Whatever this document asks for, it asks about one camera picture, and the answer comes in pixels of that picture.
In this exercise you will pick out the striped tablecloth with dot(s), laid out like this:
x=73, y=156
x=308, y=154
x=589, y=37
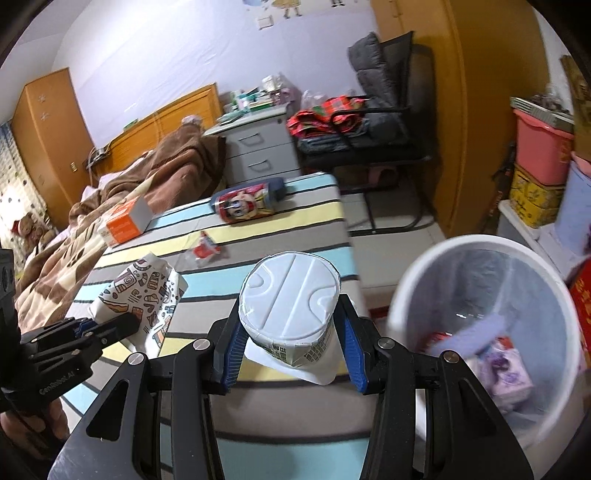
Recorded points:
x=286, y=221

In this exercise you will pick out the power strip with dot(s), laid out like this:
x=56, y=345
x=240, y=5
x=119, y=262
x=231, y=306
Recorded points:
x=98, y=156

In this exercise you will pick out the clear wrapper with red print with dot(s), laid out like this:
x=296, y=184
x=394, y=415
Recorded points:
x=205, y=249

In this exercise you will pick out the wall stickers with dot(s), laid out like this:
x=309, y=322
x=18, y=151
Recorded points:
x=286, y=7

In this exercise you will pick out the pink plastic bucket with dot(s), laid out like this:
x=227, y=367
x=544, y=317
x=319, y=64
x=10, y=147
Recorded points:
x=540, y=147

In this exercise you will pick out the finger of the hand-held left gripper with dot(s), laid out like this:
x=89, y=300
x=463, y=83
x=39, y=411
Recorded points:
x=117, y=328
x=85, y=327

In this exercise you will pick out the black chair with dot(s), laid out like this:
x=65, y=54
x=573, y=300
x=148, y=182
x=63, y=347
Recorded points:
x=392, y=147

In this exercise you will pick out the grey nightstand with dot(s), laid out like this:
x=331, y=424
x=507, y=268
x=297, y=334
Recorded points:
x=258, y=152

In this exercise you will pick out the yellow wooden wardrobe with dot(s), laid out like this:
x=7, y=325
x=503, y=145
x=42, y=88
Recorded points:
x=448, y=138

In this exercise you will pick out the person's left hand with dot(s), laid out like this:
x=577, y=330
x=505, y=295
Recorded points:
x=37, y=434

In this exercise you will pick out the white plastic bag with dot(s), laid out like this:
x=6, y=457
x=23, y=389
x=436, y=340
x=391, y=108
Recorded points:
x=311, y=100

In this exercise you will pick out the wooden headboard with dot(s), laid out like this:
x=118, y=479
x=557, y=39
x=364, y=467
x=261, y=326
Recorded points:
x=175, y=110

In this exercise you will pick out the grey cushion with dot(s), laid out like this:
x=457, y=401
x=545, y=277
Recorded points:
x=369, y=69

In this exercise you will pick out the orange and white box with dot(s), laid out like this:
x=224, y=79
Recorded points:
x=124, y=226

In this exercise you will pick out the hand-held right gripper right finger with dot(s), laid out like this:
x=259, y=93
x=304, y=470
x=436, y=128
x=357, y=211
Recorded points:
x=354, y=360

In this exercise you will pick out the white trash bin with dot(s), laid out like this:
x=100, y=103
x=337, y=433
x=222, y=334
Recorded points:
x=485, y=277

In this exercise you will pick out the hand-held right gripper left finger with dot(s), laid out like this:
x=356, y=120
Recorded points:
x=231, y=360

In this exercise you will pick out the brown wooden cabinet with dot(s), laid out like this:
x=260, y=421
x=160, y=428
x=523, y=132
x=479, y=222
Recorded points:
x=51, y=138

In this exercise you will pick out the brown teddy bear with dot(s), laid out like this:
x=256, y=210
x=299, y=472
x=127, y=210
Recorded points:
x=27, y=226

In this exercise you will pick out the brown blanket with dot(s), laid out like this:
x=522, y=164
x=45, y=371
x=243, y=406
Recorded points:
x=138, y=180

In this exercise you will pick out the clutter of small bottles boxes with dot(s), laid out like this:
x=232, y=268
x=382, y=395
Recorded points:
x=251, y=99

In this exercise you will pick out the red box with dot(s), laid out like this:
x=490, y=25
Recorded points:
x=582, y=295

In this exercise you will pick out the patterned white paper bag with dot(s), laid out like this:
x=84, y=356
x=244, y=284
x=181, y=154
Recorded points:
x=143, y=286

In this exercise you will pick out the yellow patterned box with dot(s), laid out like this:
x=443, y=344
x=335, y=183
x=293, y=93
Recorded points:
x=535, y=198

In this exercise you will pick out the red plaid clothes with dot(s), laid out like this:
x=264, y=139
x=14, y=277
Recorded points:
x=318, y=117

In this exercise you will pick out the purple foam fruit net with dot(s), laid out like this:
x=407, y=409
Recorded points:
x=480, y=334

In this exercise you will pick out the white instant noodle cup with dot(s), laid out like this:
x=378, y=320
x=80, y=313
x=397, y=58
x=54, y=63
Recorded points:
x=291, y=295

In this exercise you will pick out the patterned curtain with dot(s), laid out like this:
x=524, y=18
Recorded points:
x=9, y=184

